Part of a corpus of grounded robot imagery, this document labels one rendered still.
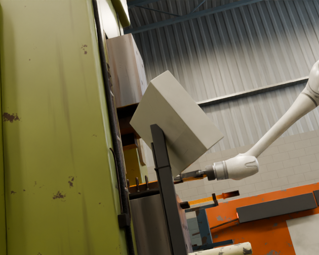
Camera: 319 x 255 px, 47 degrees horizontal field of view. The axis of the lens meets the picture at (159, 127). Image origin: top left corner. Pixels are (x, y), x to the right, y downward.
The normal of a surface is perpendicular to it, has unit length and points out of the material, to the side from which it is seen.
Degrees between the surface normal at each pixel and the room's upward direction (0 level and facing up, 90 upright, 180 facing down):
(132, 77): 90
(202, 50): 90
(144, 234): 90
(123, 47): 90
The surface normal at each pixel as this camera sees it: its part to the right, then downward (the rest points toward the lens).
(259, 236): -0.17, -0.31
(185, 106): 0.26, -0.38
